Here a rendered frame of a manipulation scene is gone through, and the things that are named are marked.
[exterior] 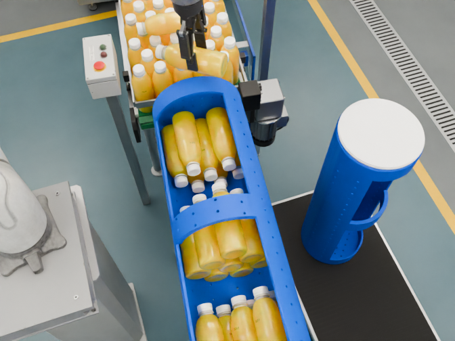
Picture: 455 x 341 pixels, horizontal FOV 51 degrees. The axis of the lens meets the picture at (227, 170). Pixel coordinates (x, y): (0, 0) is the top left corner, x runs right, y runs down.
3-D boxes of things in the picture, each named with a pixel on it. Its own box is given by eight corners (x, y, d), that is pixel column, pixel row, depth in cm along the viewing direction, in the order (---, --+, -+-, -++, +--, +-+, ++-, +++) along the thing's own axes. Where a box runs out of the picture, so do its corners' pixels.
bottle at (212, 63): (223, 51, 129) (160, 38, 133) (218, 77, 130) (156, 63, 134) (229, 54, 136) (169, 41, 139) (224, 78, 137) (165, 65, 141)
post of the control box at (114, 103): (143, 205, 255) (99, 81, 169) (142, 198, 257) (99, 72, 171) (150, 203, 255) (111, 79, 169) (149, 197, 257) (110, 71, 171)
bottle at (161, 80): (170, 112, 174) (164, 78, 158) (154, 106, 175) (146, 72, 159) (179, 99, 177) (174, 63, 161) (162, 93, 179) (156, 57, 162)
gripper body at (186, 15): (178, -20, 117) (183, 9, 125) (165, 4, 113) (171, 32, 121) (206, -15, 115) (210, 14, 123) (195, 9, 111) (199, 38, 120)
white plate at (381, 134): (326, 149, 149) (326, 151, 151) (414, 180, 144) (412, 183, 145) (352, 87, 162) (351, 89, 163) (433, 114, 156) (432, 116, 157)
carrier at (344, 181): (292, 250, 226) (349, 275, 220) (324, 151, 150) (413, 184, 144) (312, 201, 239) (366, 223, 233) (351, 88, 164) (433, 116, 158)
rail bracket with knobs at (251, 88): (236, 116, 173) (237, 97, 164) (232, 100, 177) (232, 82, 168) (263, 111, 174) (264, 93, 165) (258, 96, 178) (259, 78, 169)
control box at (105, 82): (93, 99, 164) (84, 80, 155) (89, 57, 174) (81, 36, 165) (121, 95, 165) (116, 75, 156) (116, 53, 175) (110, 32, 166)
